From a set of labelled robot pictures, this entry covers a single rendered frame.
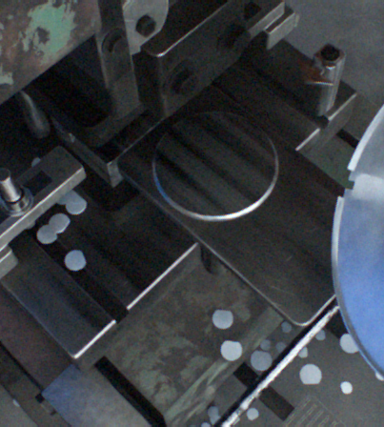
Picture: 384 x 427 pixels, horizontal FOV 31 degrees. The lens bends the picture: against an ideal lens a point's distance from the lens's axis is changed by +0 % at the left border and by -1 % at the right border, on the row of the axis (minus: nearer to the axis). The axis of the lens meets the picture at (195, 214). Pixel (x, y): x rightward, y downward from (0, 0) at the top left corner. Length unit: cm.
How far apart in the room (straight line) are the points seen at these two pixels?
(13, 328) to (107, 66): 43
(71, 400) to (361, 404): 79
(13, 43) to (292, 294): 36
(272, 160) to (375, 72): 113
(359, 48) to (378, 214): 128
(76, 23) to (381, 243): 30
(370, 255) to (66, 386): 36
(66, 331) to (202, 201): 19
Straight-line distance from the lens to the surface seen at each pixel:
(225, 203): 66
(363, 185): 60
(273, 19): 86
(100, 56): 45
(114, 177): 72
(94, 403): 75
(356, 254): 58
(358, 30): 187
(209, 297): 77
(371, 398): 143
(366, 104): 92
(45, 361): 79
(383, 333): 54
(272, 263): 64
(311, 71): 75
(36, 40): 39
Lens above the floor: 137
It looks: 63 degrees down
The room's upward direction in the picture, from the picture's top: 3 degrees counter-clockwise
